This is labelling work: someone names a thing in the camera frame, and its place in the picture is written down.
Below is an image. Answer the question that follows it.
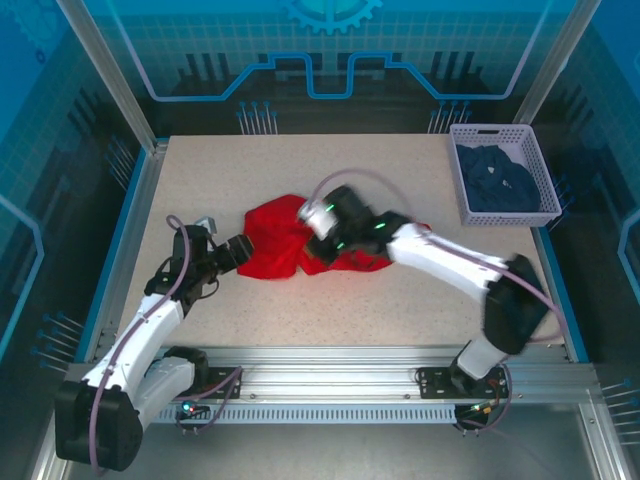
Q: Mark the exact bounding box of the red t-shirt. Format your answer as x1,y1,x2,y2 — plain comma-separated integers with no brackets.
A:
235,195,434,281

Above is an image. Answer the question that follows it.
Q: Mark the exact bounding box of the aluminium table side beam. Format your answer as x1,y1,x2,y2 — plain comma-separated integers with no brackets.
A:
82,141,171,364

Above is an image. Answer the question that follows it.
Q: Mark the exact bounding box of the navy blue garment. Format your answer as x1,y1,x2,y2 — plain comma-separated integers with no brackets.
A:
458,144,542,214

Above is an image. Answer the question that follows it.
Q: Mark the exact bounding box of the small circuit board with LED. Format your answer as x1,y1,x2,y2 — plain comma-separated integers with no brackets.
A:
174,399,211,420
457,401,501,419

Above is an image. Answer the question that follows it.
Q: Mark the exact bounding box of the white perforated plastic basket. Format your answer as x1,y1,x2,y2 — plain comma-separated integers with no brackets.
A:
448,123,564,229

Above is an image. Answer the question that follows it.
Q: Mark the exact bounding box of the blue table edge trim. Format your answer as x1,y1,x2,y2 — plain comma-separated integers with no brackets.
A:
532,227,590,364

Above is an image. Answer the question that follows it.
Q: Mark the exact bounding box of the aluminium mounting rail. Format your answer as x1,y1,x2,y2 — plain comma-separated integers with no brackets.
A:
64,344,596,407

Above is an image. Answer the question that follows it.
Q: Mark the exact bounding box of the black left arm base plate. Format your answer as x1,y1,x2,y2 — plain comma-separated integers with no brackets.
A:
202,366,245,401

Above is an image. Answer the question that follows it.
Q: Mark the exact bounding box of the slotted grey cable duct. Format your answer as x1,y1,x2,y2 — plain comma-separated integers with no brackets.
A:
149,404,459,425

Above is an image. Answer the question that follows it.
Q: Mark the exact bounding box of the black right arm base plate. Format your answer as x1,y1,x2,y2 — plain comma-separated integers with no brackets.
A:
415,366,511,401

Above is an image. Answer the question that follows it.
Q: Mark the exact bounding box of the aluminium frame post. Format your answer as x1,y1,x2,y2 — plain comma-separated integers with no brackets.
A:
55,0,169,156
514,0,606,126

